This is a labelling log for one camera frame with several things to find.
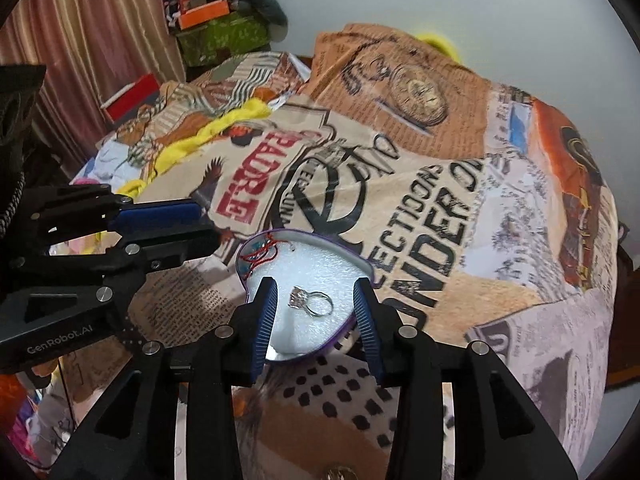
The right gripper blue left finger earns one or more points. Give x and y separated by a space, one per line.
230 355

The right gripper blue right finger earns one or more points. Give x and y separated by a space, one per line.
400 356

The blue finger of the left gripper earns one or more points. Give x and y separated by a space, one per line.
165 254
155 215

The purple heart-shaped jewelry box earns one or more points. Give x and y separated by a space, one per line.
315 279

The red and white box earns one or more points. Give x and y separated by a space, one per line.
128 99

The newspaper print bed blanket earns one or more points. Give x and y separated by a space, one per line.
478 206

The yellow cloth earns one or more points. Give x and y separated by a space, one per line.
175 152

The striped red curtain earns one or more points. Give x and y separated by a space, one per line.
91 49

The orange shoe box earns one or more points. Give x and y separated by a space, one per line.
201 14

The dark green plush pillow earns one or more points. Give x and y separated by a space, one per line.
273 14

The yellow curved headrest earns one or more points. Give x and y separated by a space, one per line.
441 44

